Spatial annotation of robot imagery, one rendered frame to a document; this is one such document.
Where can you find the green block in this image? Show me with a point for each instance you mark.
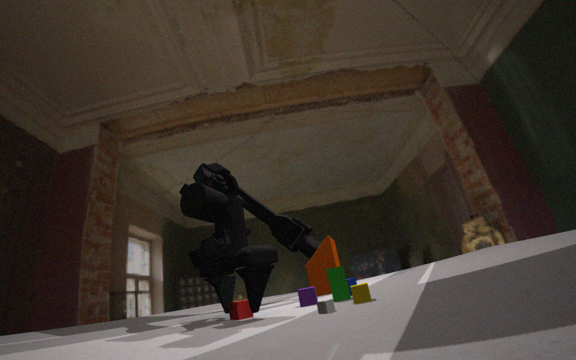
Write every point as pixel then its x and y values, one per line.
pixel 336 275
pixel 340 292

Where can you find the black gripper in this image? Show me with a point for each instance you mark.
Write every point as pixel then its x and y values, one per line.
pixel 256 260

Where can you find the purple block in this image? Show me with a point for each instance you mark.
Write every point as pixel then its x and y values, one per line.
pixel 307 296

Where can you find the blue block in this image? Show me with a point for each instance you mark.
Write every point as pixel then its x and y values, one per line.
pixel 351 282

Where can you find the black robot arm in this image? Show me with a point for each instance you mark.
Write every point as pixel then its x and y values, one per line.
pixel 216 197

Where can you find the yellow block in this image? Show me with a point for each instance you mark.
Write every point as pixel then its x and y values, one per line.
pixel 360 293

